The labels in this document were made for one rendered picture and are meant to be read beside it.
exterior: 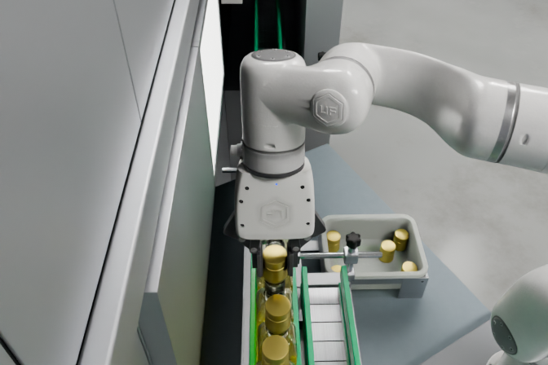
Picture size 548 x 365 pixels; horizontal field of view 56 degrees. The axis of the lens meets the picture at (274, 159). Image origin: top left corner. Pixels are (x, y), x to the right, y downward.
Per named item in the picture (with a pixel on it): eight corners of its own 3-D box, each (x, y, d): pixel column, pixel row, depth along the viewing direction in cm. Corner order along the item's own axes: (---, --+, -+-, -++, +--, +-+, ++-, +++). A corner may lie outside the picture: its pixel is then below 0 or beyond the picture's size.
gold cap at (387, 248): (391, 250, 123) (394, 239, 120) (394, 262, 120) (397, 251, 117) (377, 251, 123) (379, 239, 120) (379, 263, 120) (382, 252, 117)
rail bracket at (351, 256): (293, 270, 105) (294, 231, 96) (375, 269, 105) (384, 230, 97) (293, 283, 103) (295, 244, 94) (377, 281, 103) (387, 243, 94)
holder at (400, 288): (295, 239, 128) (296, 219, 122) (406, 238, 128) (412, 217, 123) (299, 300, 115) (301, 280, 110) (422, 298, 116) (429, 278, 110)
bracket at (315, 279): (301, 289, 110) (302, 270, 105) (345, 288, 110) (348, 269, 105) (302, 304, 107) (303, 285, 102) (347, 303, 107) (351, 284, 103)
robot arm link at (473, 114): (494, 178, 51) (292, 134, 56) (487, 125, 62) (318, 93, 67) (522, 99, 47) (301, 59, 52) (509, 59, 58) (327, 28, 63)
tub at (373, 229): (316, 237, 128) (319, 214, 122) (407, 235, 128) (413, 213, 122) (323, 299, 115) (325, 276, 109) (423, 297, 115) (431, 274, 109)
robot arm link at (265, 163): (229, 154, 58) (230, 175, 60) (307, 152, 59) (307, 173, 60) (232, 126, 65) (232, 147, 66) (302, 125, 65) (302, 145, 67)
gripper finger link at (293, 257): (288, 238, 67) (287, 278, 70) (312, 237, 67) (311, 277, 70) (286, 223, 70) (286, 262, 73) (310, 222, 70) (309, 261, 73)
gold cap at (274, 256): (262, 262, 74) (261, 244, 71) (286, 261, 74) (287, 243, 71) (262, 283, 72) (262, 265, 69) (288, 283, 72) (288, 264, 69)
